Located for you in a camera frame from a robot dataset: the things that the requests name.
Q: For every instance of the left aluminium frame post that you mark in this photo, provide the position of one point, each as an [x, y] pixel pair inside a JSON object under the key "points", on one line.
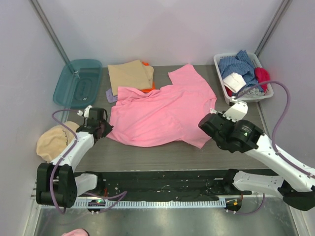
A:
{"points": [[45, 22]]}

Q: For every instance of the right aluminium frame post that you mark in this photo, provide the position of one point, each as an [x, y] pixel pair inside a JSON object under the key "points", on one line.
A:
{"points": [[276, 19]]}

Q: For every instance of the pink t shirt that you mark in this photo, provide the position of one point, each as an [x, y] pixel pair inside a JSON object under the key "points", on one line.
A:
{"points": [[171, 113]]}

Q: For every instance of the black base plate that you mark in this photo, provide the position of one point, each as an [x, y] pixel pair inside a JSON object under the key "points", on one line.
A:
{"points": [[165, 186]]}

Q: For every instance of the blue checked shirt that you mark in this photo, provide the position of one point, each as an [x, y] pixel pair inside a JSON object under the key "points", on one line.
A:
{"points": [[241, 64]]}

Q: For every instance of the beige crumpled cloth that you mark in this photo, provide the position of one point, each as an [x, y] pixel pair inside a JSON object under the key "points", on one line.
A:
{"points": [[52, 143]]}

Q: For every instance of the pink cloth at bottom edge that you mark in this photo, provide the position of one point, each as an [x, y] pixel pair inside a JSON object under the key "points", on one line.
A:
{"points": [[76, 232]]}

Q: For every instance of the grey cloth in basket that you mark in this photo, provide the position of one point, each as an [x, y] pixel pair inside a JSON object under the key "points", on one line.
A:
{"points": [[252, 93]]}

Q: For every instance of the beige t shirt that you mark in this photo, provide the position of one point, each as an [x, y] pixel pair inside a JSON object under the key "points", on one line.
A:
{"points": [[132, 74]]}

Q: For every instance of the aluminium frame post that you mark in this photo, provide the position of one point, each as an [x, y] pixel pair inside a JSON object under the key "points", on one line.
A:
{"points": [[276, 19], [45, 22]]}

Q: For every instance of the white slotted cable duct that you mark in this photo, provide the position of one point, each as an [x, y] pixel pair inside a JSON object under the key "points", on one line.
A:
{"points": [[88, 203]]}

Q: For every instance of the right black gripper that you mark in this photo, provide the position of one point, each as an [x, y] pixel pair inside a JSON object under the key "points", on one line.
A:
{"points": [[206, 123]]}

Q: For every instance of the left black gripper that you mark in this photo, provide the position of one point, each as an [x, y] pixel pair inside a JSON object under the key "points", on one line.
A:
{"points": [[104, 129]]}

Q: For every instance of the orange t shirt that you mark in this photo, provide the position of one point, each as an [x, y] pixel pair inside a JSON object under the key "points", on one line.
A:
{"points": [[150, 89]]}

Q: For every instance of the teal plastic bin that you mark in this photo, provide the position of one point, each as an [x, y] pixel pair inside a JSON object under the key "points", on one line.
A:
{"points": [[78, 83]]}

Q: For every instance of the white cloth in basket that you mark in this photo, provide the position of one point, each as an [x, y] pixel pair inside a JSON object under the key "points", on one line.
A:
{"points": [[235, 82]]}

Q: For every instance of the magenta cloth in basket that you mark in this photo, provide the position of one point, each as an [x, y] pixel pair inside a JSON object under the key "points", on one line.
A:
{"points": [[261, 76]]}

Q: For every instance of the white plastic basket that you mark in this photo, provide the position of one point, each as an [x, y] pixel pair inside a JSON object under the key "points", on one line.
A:
{"points": [[268, 94]]}

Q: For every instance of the red cloth in basket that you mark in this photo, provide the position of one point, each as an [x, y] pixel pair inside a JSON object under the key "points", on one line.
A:
{"points": [[229, 92]]}

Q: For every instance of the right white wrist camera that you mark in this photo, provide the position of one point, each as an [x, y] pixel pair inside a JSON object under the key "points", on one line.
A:
{"points": [[237, 110]]}

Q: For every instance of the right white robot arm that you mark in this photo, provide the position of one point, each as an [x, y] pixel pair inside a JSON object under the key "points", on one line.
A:
{"points": [[293, 181]]}

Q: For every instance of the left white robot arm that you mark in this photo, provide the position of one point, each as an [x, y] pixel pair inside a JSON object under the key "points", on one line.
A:
{"points": [[56, 183]]}

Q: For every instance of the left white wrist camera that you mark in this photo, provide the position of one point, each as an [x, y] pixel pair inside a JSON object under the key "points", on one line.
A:
{"points": [[85, 112]]}

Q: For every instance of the lavender t shirt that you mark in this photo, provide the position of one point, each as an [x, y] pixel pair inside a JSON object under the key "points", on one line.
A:
{"points": [[110, 97]]}

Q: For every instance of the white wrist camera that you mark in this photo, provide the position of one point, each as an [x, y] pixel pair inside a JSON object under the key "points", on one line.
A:
{"points": [[237, 110], [85, 112]]}

